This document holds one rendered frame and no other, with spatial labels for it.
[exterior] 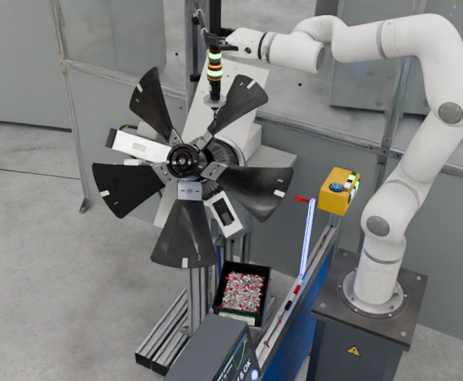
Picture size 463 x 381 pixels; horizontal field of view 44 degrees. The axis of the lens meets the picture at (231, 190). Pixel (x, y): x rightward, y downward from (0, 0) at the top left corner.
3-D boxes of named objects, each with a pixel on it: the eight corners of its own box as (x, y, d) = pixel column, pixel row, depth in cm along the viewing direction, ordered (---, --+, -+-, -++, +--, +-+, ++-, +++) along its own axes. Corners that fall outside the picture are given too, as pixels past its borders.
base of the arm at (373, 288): (402, 276, 187) (414, 234, 175) (402, 320, 172) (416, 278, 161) (344, 265, 190) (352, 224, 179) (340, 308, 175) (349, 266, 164)
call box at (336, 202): (330, 187, 220) (334, 165, 213) (355, 195, 216) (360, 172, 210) (316, 211, 208) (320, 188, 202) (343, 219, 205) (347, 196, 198)
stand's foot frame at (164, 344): (200, 277, 312) (200, 267, 307) (275, 307, 297) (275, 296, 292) (135, 363, 268) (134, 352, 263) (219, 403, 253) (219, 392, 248)
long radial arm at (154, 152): (195, 155, 217) (182, 150, 206) (189, 173, 217) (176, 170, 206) (132, 134, 227) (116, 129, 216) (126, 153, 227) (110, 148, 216)
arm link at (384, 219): (409, 246, 171) (428, 184, 156) (385, 283, 159) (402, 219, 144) (372, 230, 176) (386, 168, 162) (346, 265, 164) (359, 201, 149)
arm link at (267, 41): (267, 69, 154) (257, 67, 155) (280, 57, 160) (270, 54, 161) (268, 40, 149) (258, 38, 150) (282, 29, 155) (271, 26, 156)
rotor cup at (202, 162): (172, 179, 202) (156, 175, 190) (185, 140, 202) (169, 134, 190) (208, 191, 197) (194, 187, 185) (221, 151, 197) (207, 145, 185)
